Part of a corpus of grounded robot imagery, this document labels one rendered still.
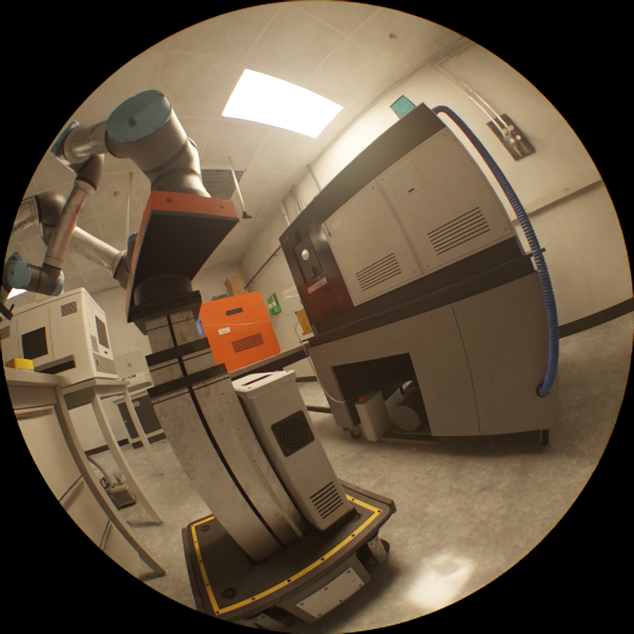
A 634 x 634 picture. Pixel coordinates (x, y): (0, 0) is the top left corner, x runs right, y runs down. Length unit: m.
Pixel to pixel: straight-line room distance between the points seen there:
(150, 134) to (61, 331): 1.28
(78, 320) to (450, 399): 1.87
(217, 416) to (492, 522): 0.85
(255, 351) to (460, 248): 1.17
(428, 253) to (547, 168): 1.55
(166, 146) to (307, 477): 0.69
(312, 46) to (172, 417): 2.37
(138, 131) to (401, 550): 1.18
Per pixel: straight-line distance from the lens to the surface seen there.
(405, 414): 1.26
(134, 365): 4.26
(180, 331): 0.50
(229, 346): 1.31
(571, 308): 2.10
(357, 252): 1.05
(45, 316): 1.64
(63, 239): 0.83
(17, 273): 0.77
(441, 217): 0.88
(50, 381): 0.89
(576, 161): 2.27
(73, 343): 1.49
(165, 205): 0.37
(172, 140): 0.48
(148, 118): 0.44
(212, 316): 1.33
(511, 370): 0.85
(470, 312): 0.80
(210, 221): 0.39
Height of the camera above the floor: 0.76
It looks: 4 degrees up
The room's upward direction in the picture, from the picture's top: 21 degrees counter-clockwise
